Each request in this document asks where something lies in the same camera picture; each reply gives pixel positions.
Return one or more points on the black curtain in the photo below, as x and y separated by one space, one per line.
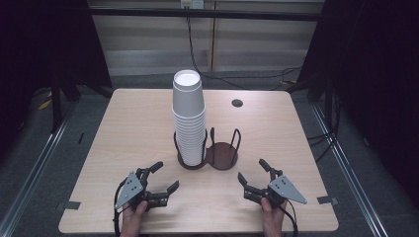
375 65
39 46

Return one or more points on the dark double cup holder rack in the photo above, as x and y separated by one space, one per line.
224 156

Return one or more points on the metal floor rail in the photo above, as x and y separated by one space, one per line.
36 171
352 177

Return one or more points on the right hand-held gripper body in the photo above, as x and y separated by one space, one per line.
285 189

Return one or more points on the grey tape piece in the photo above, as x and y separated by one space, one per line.
327 199
68 205

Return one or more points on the person's right hand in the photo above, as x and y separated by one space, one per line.
274 220

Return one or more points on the stack of white paper cups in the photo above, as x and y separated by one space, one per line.
189 141

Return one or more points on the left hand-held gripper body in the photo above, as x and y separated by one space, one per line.
130 191

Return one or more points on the black horizontal bar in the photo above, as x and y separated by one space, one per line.
204 14

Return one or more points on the person's left hand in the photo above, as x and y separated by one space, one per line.
131 222

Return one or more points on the black metal stand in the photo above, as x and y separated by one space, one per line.
56 105

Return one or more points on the black table grommet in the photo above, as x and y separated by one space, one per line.
237 103

